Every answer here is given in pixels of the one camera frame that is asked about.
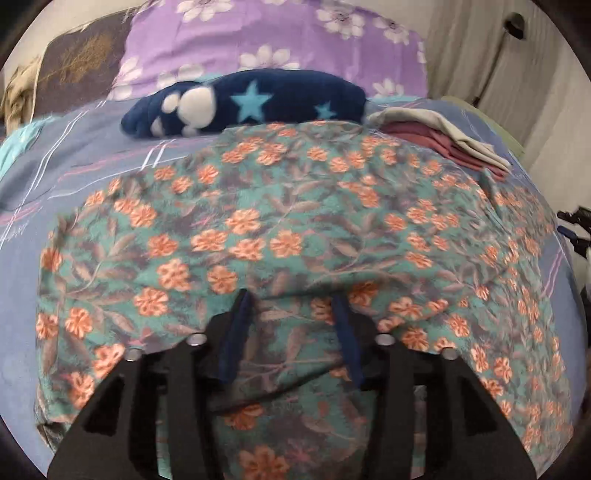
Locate beige curtain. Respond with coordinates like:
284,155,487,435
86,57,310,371
425,0,591,195

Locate brown patterned pillow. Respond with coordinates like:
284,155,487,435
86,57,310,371
34,9,139,121

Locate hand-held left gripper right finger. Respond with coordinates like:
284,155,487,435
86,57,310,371
330,293,539,480

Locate navy star fleece blanket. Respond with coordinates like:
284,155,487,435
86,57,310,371
121,69,370,139

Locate teal floral cloth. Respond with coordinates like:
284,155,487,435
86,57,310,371
34,121,575,480

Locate purple floral pillow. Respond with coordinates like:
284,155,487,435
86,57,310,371
108,0,428,100

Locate folded maroon and beige clothes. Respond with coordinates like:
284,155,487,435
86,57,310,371
367,107,513,169

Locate beige cloth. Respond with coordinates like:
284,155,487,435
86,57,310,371
0,60,44,131

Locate black wall fixture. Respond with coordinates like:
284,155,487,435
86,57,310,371
503,13,527,41

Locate maroon folded cloth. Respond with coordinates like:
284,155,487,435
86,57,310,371
383,121,509,182

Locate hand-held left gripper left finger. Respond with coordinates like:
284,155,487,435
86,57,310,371
46,288,257,480

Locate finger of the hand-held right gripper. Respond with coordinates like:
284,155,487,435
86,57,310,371
556,209,591,250

